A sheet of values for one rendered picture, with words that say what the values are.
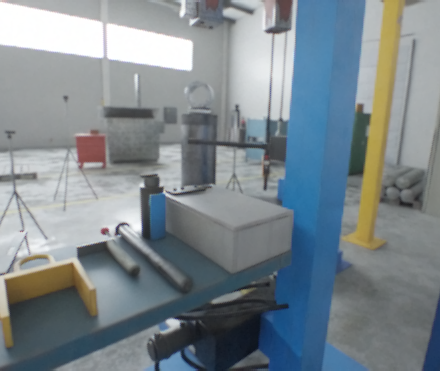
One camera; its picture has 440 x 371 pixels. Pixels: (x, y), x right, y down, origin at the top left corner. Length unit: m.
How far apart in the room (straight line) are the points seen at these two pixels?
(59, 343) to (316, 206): 0.82
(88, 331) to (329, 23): 1.04
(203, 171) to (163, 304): 1.08
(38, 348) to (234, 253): 0.44
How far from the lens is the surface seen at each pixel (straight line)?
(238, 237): 0.74
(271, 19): 1.58
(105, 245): 0.91
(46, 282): 0.76
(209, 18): 1.37
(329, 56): 1.04
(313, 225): 1.08
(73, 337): 0.63
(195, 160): 1.63
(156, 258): 0.78
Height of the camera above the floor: 1.45
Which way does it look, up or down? 11 degrees down
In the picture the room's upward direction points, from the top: 2 degrees clockwise
